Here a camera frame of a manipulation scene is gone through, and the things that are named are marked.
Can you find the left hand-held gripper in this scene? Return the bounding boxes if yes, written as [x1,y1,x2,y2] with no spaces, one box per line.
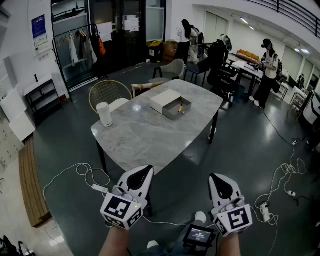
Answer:
[99,164,155,231]

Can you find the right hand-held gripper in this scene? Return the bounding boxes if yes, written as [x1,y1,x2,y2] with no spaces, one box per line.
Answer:
[208,172,254,239]

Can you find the person's right forearm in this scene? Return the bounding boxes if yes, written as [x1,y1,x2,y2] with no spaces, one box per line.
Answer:
[216,231,243,256]

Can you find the person's left forearm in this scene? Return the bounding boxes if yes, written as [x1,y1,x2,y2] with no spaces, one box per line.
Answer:
[98,224,130,256]

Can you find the brown cardboard box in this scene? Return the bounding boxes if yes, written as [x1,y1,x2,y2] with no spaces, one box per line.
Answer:
[162,41,179,63]

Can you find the person's right shoe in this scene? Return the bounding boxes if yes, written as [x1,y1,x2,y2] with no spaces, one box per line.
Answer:
[194,211,207,225]

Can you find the white power strip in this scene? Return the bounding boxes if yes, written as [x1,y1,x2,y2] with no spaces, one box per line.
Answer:
[259,202,271,223]

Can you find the black chest-mounted screen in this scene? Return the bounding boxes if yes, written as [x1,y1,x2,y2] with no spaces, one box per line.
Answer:
[183,223,216,251]

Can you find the person's legs in jeans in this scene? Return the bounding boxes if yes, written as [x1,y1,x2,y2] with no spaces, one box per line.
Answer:
[138,217,201,256]

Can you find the white ribbed cylindrical canister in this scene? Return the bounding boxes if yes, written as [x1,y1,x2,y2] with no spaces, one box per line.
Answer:
[96,101,114,128]

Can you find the wooden slatted platform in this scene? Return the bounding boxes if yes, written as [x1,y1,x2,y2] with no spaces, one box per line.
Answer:
[18,136,52,228]

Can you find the black shelf unit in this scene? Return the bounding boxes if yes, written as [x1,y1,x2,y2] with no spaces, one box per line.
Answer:
[23,74,63,118]

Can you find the white and black machine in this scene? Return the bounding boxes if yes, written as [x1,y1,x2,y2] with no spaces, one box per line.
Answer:
[301,90,320,127]

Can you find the grey upholstered chair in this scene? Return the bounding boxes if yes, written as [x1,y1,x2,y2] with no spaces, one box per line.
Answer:
[148,58,186,85]

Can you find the white desk black legs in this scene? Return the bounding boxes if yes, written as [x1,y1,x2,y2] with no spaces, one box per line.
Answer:
[228,53,266,102]

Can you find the dark blue chair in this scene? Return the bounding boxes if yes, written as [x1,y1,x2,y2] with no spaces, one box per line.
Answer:
[183,56,211,87]

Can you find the black office chair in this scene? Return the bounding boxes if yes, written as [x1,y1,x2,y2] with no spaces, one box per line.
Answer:
[0,234,33,256]
[206,39,241,106]

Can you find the black bin yellow lid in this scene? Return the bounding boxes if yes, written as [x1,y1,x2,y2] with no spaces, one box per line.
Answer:
[148,40,164,63]

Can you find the black framed glass entrance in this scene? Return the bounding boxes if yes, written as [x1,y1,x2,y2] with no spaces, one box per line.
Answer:
[51,0,168,88]

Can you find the orange sofa cushion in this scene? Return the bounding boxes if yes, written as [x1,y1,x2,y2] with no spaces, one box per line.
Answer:
[236,49,261,65]

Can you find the orange hanging garment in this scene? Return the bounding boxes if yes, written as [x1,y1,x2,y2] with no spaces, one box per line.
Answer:
[98,36,107,56]

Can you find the grey hanging coat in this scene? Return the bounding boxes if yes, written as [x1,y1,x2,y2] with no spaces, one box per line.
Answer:
[78,29,98,66]

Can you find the black clothes rack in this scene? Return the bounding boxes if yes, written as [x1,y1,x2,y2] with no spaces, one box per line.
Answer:
[51,24,101,102]

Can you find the white hanging garment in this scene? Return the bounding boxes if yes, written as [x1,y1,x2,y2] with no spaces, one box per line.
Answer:
[67,33,80,67]

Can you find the white paper notice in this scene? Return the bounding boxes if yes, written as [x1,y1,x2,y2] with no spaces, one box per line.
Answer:
[96,21,113,43]
[123,14,140,32]

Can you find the black balcony railing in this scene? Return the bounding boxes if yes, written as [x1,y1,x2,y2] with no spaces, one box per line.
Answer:
[246,0,320,38]

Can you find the white power adapter cable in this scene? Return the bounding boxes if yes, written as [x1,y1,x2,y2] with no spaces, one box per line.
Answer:
[42,163,111,201]

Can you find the tangled white cable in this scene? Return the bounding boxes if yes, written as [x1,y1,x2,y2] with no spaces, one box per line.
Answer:
[254,139,307,256]

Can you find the gold wire chair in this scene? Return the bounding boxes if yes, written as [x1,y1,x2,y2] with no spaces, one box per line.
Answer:
[88,79,133,115]

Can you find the small white wall sign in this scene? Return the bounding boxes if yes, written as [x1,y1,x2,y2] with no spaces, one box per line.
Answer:
[38,48,51,61]

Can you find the blue and white wall poster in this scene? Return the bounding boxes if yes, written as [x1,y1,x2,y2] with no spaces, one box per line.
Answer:
[31,14,49,50]

